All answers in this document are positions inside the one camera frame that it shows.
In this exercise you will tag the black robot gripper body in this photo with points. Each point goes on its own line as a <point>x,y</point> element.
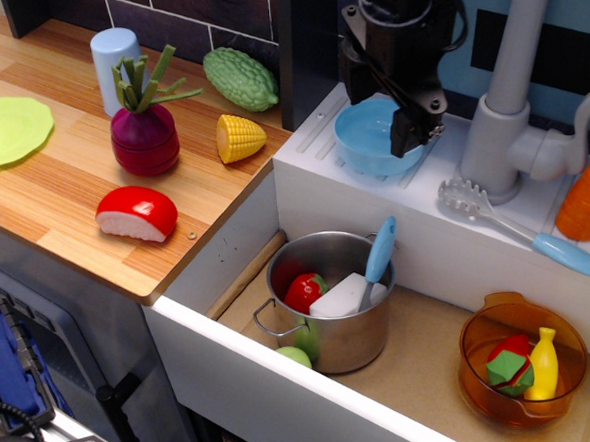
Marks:
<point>404,41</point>

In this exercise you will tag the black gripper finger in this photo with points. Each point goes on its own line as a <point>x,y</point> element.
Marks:
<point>411,127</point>
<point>359,81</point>

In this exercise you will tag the light blue plastic bowl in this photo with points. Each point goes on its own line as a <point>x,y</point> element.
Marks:
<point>363,139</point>

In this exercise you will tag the orange transparent bowl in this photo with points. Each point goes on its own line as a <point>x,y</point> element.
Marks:
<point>503,315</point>

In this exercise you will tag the grey toy faucet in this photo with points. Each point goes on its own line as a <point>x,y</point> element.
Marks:
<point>501,144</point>

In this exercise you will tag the green toy bitter gourd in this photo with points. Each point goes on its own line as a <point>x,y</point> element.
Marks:
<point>241,79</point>

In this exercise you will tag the yellow toy corn half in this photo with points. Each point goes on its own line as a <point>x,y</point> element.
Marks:
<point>238,138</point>

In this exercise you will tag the stainless steel pot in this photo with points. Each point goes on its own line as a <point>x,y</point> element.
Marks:
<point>334,345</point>

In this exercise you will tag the orange toy carrot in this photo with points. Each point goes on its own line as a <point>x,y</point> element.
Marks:
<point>573,219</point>

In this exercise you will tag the red toy pepper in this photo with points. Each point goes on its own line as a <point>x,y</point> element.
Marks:
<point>305,290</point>

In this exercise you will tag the white toy sink unit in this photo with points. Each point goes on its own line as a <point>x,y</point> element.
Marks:
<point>226,371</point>

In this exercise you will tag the purple toy beet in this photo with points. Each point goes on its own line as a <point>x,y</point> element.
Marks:
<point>143,132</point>

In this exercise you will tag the light blue plastic cup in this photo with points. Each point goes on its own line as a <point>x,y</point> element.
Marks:
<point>107,48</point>

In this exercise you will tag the green toy apple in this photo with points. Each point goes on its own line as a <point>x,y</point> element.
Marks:
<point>296,354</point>

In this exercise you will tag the red green toy strawberry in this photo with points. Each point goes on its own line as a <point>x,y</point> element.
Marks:
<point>508,366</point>

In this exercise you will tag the yellow toy bottle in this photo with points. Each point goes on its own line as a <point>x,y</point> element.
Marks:
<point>544,360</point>

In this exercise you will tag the lime green plastic plate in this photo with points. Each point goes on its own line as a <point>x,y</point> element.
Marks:
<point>25,126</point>

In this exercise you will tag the blue clamp tool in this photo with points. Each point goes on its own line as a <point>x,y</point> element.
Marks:
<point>25,379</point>

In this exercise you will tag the grey pasta spoon blue handle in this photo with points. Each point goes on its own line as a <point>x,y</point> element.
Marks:
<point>472,202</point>

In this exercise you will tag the blue handled spatula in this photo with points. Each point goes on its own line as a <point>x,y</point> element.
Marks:
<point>378,259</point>

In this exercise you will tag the black oven door handle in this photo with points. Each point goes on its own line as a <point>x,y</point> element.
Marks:
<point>112,400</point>

